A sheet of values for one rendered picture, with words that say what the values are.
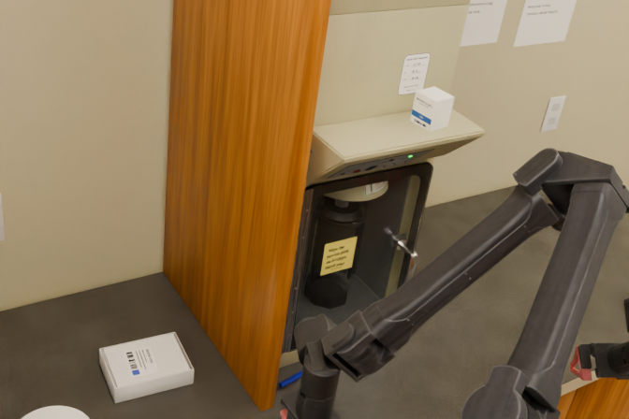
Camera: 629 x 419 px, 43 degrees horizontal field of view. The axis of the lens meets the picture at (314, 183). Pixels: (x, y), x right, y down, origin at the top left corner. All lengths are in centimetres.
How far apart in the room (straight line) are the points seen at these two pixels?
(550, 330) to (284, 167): 53
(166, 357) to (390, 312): 63
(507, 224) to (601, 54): 154
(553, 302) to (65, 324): 111
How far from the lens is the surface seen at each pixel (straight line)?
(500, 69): 233
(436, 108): 144
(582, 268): 107
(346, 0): 133
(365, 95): 144
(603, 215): 111
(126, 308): 185
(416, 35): 146
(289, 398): 132
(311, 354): 123
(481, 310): 201
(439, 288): 117
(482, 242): 117
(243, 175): 146
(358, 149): 135
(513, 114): 246
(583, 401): 211
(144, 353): 168
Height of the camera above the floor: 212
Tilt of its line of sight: 30 degrees down
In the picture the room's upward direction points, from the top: 8 degrees clockwise
